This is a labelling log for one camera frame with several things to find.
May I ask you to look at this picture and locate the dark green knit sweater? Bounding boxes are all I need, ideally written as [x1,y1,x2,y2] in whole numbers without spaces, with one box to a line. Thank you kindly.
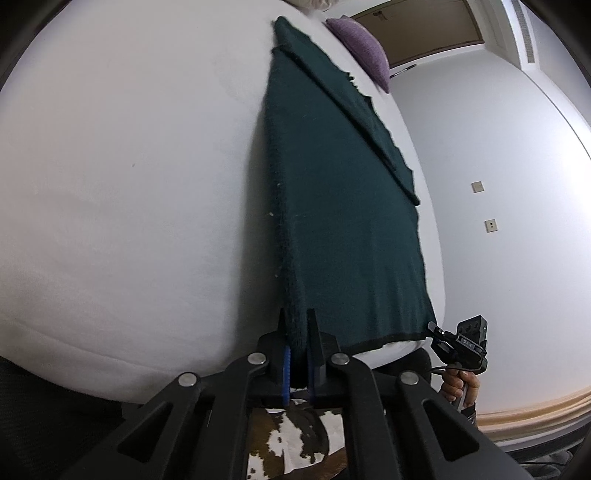
[264,17,435,354]

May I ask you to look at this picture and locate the person's right hand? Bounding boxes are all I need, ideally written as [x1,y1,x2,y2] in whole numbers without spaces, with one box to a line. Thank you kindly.
[439,368,480,408]

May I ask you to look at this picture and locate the cowhide rug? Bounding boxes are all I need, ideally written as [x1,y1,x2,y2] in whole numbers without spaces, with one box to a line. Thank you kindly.
[245,399,348,479]

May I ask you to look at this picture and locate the white bed mattress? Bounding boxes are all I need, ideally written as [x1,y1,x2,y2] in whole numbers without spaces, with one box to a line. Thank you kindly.
[1,1,446,403]

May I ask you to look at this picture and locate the purple cushion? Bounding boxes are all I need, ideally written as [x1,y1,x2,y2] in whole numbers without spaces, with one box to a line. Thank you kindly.
[325,16,390,93]

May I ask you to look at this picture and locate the brown wooden door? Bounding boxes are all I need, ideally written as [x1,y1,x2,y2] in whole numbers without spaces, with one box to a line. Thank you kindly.
[353,0,484,68]

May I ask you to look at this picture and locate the rolled beige duvet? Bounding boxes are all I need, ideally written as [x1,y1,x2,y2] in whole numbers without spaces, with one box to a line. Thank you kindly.
[286,0,339,11]

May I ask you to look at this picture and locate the black camera box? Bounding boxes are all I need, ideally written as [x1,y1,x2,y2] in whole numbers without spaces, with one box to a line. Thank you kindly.
[457,315,488,356]

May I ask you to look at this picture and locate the lower beige wall socket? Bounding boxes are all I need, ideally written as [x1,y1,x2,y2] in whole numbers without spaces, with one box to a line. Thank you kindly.
[485,219,498,233]

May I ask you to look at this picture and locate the beige wall socket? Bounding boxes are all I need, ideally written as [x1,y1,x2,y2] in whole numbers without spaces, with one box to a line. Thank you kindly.
[485,219,498,233]
[471,181,485,193]

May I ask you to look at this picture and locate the upper beige wall socket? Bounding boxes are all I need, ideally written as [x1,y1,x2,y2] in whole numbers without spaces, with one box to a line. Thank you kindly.
[471,181,485,193]

